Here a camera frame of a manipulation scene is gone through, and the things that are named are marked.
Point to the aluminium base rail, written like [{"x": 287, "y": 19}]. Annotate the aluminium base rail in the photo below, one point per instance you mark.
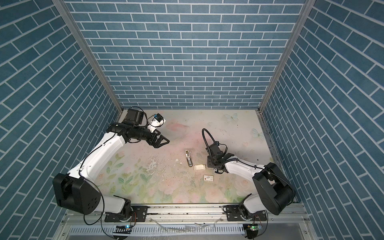
[{"x": 198, "y": 221}]

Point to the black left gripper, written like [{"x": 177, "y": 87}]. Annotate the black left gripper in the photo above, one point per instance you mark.
[{"x": 157, "y": 143}]

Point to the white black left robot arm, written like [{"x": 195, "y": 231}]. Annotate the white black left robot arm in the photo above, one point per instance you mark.
[{"x": 77, "y": 191}]

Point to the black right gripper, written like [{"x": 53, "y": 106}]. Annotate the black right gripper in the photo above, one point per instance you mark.
[{"x": 209, "y": 161}]

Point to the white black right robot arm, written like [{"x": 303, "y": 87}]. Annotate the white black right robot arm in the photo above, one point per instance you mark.
[{"x": 274, "y": 192}]

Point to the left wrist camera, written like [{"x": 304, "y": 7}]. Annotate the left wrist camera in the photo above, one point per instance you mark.
[{"x": 156, "y": 122}]

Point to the beige stapler base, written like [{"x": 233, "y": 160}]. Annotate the beige stapler base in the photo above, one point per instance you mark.
[{"x": 188, "y": 157}]

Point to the white staple box sleeve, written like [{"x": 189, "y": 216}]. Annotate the white staple box sleeve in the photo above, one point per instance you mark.
[{"x": 208, "y": 178}]

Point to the open staple box tray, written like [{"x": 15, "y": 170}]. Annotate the open staple box tray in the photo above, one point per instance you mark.
[{"x": 200, "y": 167}]

